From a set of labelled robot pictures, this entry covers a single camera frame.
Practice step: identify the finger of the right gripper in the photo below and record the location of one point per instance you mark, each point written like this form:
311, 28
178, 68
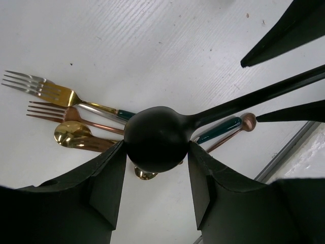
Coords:
301, 23
307, 112

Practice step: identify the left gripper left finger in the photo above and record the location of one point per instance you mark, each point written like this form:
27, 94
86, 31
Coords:
80, 206

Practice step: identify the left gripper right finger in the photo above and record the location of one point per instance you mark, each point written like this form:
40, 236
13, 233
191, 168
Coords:
254, 211

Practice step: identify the black round spoon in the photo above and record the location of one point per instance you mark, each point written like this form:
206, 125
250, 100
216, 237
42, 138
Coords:
157, 139

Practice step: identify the small copper teaspoon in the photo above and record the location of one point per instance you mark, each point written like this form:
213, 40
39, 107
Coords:
248, 124

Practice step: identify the gold round spoon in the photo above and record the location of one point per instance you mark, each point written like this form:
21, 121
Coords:
72, 134

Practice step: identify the rose gold fork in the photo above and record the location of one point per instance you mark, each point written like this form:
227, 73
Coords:
59, 114

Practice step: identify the aluminium rail front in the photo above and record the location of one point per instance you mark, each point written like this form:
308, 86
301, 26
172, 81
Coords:
287, 152

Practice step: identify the gold fork green handle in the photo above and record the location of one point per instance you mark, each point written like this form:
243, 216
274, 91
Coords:
66, 97

